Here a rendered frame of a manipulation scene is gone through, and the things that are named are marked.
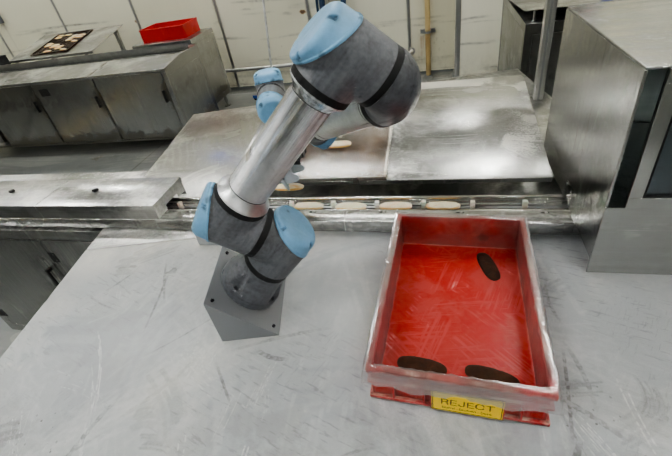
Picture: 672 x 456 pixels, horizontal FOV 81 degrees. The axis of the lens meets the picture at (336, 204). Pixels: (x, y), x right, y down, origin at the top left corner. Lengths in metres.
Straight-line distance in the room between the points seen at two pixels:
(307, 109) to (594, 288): 0.76
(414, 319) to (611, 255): 0.47
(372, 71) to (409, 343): 0.57
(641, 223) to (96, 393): 1.23
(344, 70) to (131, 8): 5.37
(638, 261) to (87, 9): 6.12
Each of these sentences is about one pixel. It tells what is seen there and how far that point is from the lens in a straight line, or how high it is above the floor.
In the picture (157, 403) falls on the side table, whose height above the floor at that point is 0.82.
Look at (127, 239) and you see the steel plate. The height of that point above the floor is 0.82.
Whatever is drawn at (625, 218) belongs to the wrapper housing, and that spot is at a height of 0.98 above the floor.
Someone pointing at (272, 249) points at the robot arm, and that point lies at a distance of 0.86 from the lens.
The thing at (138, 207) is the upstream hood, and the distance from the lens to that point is 1.47.
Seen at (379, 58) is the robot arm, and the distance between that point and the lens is 0.65.
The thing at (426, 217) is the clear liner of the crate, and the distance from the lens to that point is 1.07.
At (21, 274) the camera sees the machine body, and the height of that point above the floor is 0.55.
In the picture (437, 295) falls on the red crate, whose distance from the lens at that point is 1.00.
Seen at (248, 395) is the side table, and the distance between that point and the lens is 0.92.
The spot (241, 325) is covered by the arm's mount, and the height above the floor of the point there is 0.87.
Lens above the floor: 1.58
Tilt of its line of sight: 35 degrees down
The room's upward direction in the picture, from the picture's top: 11 degrees counter-clockwise
